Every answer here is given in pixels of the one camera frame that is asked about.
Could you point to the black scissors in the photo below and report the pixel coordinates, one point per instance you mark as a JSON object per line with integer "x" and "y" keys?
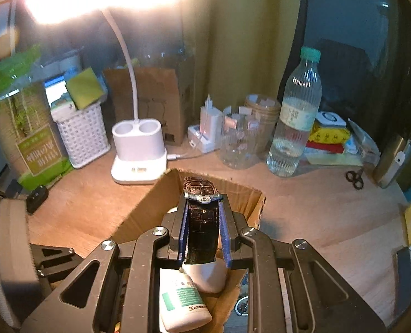
{"x": 356, "y": 178}

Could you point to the amber rimmed glass jar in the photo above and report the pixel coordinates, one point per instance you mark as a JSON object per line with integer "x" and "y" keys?
{"x": 266, "y": 114}

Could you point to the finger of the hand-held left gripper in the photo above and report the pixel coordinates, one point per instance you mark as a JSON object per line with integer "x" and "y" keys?
{"x": 51, "y": 260}

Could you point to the white charging dock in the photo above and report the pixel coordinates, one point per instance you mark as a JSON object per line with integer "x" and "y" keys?
{"x": 200, "y": 140}

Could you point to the black smartphone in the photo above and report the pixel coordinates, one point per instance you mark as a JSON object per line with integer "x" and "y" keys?
{"x": 403, "y": 277}

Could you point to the green label white pill bottle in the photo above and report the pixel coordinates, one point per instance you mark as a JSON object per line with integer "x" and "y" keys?
{"x": 181, "y": 298}

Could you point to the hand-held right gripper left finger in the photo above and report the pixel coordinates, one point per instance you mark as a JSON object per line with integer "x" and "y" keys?
{"x": 182, "y": 232}

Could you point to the blue and white packet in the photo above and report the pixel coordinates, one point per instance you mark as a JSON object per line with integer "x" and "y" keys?
{"x": 353, "y": 145}

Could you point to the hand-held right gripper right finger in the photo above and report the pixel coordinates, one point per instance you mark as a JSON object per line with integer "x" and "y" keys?
{"x": 225, "y": 236}

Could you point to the white plastic basket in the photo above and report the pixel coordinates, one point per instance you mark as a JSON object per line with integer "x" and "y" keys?
{"x": 84, "y": 135}

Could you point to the brown cardboard carton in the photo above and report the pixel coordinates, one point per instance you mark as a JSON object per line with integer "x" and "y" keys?
{"x": 153, "y": 93}

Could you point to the steel tumbler with tag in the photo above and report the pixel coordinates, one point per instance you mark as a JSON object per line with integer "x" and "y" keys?
{"x": 392, "y": 163}

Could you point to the green paper towel pack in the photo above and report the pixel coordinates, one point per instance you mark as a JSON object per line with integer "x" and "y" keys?
{"x": 25, "y": 128}

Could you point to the white wall charger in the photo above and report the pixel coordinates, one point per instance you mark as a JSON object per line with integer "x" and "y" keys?
{"x": 210, "y": 118}

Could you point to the glass jar with stickers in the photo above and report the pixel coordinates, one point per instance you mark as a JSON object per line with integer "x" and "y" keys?
{"x": 238, "y": 142}

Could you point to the yellow curtain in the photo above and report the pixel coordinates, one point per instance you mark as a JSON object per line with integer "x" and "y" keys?
{"x": 247, "y": 24}

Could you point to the black power adapter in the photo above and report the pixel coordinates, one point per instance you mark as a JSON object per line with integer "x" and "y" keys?
{"x": 37, "y": 197}

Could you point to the clear plastic water bottle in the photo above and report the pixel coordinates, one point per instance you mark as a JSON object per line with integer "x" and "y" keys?
{"x": 292, "y": 121}

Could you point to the yellow green sponge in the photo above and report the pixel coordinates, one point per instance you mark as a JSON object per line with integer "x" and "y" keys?
{"x": 84, "y": 86}

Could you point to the dark chair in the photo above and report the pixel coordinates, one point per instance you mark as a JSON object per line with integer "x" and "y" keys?
{"x": 344, "y": 62}

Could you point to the white desk lamp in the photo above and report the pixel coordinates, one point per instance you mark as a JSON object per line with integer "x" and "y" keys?
{"x": 138, "y": 152}

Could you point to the cardboard box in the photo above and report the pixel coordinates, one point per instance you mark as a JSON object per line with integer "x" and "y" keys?
{"x": 146, "y": 208}

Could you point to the plain white pill bottle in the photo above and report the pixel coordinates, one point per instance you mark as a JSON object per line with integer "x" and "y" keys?
{"x": 205, "y": 277}

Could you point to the metal key fob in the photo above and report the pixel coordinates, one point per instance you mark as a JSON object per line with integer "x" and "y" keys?
{"x": 242, "y": 308}

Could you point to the white flat device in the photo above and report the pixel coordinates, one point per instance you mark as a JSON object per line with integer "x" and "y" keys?
{"x": 332, "y": 119}

